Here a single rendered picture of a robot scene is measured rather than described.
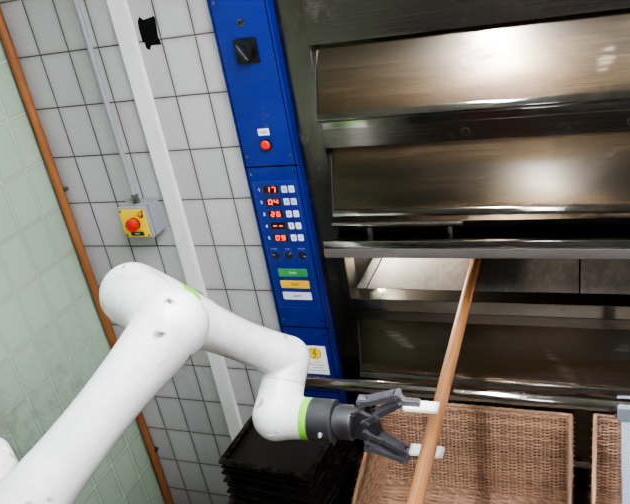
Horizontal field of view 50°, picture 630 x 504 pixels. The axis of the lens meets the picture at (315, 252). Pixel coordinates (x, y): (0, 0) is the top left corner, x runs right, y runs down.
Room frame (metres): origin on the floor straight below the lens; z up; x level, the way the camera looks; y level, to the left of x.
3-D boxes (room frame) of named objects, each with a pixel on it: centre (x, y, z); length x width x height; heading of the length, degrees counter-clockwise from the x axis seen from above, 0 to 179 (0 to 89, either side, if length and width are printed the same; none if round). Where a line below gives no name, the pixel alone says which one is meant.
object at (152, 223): (1.90, 0.49, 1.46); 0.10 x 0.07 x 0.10; 66
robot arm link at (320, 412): (1.18, 0.04, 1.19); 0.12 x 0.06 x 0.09; 157
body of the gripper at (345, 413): (1.15, -0.02, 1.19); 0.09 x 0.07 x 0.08; 67
